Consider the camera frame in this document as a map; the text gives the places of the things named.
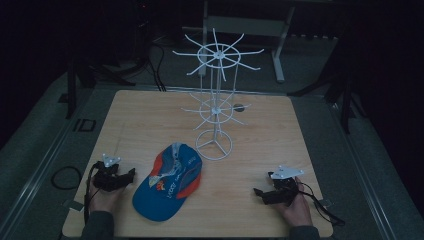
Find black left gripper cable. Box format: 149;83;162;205
83;161;105;225

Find grey tape piece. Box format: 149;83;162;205
68;199;85;212

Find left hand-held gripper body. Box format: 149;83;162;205
92;153;130;193

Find black floor cables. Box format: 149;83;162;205
146;41;168;92

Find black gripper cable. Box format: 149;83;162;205
83;161;105;225
298;181;346;228

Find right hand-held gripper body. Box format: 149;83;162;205
262;165;305;206

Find person's right hand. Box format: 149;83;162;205
272;176;314;228

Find black cable loop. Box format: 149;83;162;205
50;165;83;191

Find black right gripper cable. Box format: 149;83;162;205
298;181;346;228

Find blue and orange cap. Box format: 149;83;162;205
131;142;203;223

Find black tripod stand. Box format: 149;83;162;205
287;63;368;135
59;54;137;120

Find person's left hand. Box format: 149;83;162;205
86;179;126;214

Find white wire display rack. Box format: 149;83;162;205
172;28;265;162

